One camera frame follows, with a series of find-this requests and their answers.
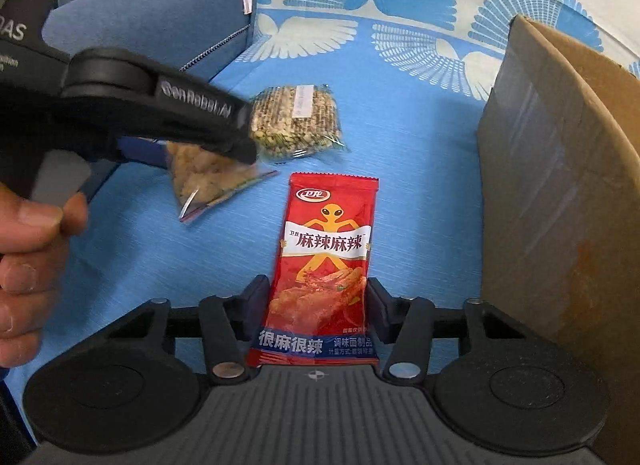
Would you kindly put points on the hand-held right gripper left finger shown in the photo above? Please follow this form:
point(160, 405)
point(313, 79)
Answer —
point(260, 295)

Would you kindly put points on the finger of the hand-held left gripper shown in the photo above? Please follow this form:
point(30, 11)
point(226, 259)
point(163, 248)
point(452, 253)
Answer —
point(205, 110)

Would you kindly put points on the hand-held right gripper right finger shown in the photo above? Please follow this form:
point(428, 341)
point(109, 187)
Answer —
point(376, 312)

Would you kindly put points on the clear packet of yellow snacks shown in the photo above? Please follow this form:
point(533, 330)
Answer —
point(210, 175)

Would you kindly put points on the red spicy strip packet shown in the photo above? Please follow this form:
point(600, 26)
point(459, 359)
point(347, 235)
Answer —
point(325, 255)

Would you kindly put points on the brown cardboard box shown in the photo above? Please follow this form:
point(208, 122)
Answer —
point(555, 185)

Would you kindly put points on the person's left hand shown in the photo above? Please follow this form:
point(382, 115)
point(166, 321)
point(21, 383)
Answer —
point(25, 265)

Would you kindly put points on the clear packet of green beans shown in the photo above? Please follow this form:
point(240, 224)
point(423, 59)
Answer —
point(300, 115)

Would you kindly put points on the dark blue cushion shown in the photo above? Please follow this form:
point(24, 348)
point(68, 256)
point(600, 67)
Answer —
point(165, 10)

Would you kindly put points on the white cushion tag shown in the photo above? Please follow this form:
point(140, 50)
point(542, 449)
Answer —
point(248, 0)

